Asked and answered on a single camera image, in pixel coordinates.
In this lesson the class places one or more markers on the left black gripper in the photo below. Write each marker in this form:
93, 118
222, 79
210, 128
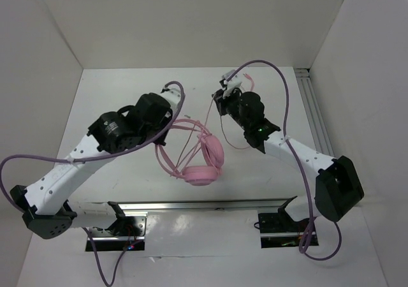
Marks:
167, 117

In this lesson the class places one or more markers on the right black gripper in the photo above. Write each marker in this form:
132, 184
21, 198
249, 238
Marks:
220, 99

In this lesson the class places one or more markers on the pink headphones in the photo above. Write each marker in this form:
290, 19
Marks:
201, 159

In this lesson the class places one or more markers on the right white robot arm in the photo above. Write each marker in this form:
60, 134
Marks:
334, 182

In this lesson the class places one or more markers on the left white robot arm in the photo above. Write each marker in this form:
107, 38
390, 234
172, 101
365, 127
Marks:
46, 208

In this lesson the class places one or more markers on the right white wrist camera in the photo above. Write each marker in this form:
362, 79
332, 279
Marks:
229, 82

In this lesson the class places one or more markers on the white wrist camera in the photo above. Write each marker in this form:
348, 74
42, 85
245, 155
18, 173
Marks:
229, 82
173, 96

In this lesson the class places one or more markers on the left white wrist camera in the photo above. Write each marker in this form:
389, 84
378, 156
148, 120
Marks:
173, 96

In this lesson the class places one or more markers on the aluminium side rail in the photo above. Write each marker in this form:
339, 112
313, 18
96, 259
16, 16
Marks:
313, 112

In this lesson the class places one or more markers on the aluminium front rail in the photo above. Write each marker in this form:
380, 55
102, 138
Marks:
122, 207

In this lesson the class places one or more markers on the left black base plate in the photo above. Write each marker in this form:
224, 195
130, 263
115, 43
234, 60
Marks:
127, 234

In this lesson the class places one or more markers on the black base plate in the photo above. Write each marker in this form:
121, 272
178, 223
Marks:
275, 232
127, 234

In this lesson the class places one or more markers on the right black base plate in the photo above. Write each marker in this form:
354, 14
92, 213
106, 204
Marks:
275, 232

